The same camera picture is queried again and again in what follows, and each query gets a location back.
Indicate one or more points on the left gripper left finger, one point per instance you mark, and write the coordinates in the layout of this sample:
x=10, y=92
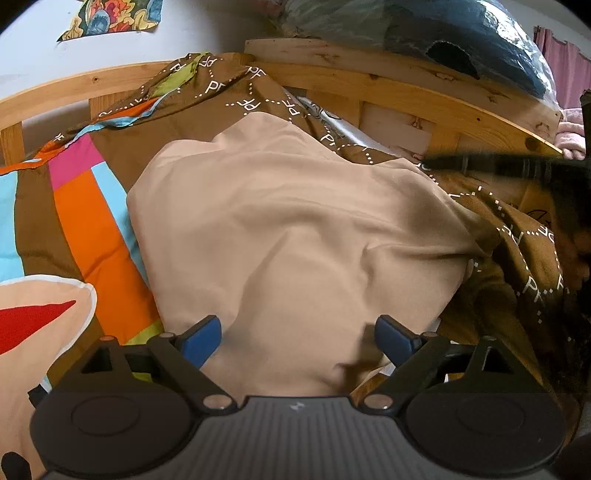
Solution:
x=179, y=359

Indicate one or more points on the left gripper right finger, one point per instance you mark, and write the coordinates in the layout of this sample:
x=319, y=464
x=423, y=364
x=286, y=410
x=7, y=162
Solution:
x=416, y=359

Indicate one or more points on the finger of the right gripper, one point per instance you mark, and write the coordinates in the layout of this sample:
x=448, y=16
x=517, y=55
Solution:
x=498, y=164

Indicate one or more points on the beige Champion hooded jacket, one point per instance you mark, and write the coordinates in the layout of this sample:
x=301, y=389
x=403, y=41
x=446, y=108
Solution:
x=297, y=251

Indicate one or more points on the pink fleece blanket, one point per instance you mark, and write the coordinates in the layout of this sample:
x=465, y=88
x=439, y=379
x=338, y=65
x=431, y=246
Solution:
x=570, y=136

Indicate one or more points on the maroon curtain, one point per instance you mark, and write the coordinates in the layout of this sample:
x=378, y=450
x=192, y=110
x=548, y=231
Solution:
x=571, y=69

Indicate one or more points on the plastic-wrapped bedding bundle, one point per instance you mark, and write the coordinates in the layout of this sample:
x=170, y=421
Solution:
x=480, y=39

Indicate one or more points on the colourful patchwork brown bedsheet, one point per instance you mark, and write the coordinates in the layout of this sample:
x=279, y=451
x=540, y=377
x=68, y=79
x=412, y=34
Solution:
x=81, y=396

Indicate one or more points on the wooden bed frame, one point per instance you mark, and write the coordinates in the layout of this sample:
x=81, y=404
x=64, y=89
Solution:
x=366, y=88

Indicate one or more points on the colourful floral wall poster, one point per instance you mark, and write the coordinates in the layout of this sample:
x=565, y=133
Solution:
x=98, y=17

